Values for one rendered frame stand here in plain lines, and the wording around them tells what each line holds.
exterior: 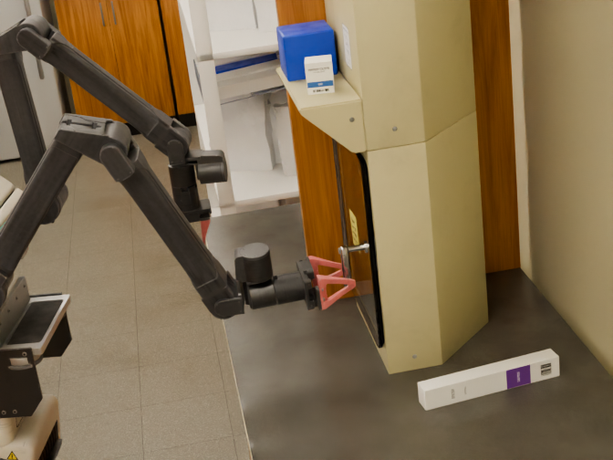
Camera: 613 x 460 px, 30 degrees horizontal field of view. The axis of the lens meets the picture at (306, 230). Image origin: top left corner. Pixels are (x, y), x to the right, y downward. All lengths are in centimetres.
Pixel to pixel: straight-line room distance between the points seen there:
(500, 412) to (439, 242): 34
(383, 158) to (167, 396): 228
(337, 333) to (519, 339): 39
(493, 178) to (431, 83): 53
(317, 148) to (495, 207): 44
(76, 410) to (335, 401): 216
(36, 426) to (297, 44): 103
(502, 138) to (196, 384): 204
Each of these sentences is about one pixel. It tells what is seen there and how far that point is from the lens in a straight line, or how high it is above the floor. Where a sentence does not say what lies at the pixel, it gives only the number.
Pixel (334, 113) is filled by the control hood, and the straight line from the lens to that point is 207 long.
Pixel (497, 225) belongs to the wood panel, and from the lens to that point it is 264.
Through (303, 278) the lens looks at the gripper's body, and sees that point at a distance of 218.
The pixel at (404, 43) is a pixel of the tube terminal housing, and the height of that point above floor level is 160.
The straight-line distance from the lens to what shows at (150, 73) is 717.
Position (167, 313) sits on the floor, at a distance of 485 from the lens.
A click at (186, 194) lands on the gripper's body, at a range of 254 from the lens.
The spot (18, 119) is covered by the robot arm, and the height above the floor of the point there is 144.
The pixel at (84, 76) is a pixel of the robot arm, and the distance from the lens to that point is 249.
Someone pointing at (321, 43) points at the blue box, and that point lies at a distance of 223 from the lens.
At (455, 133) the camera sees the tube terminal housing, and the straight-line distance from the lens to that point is 222.
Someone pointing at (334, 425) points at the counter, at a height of 94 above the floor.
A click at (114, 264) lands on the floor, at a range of 543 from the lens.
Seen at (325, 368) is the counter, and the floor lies 94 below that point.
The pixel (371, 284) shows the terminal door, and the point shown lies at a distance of 223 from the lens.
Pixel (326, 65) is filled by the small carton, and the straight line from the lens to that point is 212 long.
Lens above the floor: 209
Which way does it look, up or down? 23 degrees down
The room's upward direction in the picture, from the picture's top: 7 degrees counter-clockwise
